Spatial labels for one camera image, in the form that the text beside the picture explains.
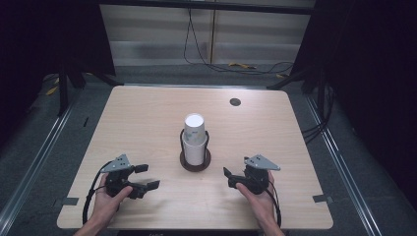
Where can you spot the yellow floor tape scrap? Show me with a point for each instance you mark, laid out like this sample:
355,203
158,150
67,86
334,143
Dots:
51,90

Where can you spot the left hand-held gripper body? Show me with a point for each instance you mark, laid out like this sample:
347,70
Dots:
115,165

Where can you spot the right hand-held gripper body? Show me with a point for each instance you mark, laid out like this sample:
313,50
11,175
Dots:
259,175

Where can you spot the person's right hand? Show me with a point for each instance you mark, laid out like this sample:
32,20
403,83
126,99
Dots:
264,206

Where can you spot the yellow floor tape strip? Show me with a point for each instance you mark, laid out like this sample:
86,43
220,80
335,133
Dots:
242,65

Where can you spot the person's left hand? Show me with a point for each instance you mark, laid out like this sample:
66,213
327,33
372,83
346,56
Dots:
105,205

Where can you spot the round dark table grommet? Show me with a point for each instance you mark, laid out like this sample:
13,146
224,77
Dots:
235,102

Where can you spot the grey tape piece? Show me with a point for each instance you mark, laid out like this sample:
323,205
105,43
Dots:
323,198
70,201

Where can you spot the white paper cup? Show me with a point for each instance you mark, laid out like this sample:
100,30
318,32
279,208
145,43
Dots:
194,126
194,154

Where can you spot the black metal stand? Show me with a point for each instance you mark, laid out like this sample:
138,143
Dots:
63,91
319,88

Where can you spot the metal floor rail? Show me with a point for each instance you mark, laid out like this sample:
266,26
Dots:
341,164
39,154

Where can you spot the small yellow floor tape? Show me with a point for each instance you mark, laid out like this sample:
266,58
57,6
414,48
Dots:
280,75

